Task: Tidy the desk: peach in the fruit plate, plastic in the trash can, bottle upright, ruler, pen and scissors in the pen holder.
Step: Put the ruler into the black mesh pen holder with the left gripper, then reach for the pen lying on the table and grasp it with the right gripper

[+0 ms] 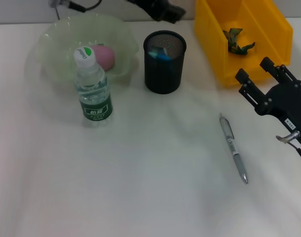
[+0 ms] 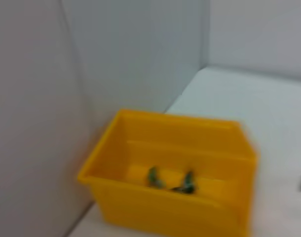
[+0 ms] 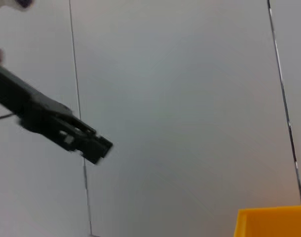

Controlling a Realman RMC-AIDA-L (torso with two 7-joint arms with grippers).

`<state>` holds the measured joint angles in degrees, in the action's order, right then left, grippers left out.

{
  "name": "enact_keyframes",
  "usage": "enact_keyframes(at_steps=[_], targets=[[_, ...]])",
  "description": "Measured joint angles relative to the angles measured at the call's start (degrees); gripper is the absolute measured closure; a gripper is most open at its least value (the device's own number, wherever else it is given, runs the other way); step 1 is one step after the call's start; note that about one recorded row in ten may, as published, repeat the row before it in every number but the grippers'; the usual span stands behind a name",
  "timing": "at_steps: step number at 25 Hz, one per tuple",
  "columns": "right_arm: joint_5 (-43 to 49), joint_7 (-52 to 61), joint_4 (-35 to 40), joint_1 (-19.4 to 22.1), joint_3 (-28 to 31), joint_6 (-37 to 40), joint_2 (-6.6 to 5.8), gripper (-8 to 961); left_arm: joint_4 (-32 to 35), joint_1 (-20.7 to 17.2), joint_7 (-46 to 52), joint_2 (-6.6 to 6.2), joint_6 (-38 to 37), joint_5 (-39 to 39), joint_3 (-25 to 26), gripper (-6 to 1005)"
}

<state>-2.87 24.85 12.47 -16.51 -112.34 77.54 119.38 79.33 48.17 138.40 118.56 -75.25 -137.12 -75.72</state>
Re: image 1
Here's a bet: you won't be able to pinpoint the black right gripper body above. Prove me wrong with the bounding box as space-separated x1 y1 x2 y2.
253 82 301 147

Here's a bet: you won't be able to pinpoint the right wrist cable with plugs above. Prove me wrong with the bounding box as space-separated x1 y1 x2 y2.
275 130 301 164

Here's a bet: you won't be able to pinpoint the clear green-label water bottle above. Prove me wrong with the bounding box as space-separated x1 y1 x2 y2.
74 45 114 127

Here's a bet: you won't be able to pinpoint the translucent green fruit bowl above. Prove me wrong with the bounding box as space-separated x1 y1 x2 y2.
29 13 139 86

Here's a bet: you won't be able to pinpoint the pink peach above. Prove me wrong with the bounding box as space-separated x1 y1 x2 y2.
91 44 116 72

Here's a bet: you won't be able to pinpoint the blue scissors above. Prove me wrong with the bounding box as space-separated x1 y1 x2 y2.
149 48 174 62

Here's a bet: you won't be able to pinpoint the yellow plastic bin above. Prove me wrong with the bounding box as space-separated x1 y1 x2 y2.
194 0 294 87

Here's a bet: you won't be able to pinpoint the green plastic wrapper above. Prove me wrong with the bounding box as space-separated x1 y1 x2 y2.
223 27 256 57

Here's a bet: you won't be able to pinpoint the silver ballpoint pen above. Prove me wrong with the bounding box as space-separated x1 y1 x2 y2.
219 113 249 185

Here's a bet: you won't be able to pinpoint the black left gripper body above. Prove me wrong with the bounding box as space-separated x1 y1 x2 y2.
126 0 171 22

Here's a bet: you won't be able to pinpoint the black mesh pen cup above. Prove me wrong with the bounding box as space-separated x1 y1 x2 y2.
143 30 188 94

